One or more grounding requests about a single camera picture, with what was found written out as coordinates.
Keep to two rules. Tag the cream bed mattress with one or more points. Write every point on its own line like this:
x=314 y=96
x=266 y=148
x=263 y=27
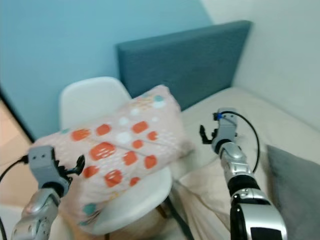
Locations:
x=270 y=120

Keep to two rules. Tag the blue upholstered headboard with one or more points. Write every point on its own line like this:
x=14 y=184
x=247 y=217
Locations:
x=185 y=62

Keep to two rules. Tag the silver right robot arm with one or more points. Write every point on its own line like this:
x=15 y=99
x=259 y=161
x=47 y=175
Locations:
x=245 y=175

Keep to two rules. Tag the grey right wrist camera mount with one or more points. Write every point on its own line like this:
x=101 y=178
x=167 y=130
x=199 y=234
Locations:
x=227 y=126

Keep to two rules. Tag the black chair leg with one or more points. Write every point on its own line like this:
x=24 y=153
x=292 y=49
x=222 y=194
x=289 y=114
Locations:
x=179 y=220

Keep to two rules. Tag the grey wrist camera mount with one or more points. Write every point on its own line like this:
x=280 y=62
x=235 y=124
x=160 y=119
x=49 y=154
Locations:
x=45 y=164
x=227 y=126

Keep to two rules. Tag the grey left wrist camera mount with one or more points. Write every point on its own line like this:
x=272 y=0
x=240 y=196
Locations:
x=45 y=164

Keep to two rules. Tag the pink pillow with orange spots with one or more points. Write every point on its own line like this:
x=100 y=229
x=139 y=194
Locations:
x=130 y=137

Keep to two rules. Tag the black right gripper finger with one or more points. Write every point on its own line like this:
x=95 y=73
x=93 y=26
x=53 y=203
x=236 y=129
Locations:
x=202 y=133
x=209 y=132

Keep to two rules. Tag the white plastic chair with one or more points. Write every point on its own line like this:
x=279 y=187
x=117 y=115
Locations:
x=87 y=97

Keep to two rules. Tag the beige quilt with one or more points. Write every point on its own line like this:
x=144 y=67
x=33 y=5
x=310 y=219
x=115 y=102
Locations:
x=205 y=200

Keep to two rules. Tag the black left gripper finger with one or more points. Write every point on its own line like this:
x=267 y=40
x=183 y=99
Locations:
x=81 y=162
x=76 y=174

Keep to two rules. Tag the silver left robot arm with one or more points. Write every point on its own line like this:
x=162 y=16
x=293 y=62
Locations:
x=37 y=217

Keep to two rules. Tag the grey blanket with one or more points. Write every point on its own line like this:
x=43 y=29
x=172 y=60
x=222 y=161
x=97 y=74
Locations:
x=297 y=185

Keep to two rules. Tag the dark skirting board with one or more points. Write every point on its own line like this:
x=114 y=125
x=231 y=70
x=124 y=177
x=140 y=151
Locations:
x=16 y=116

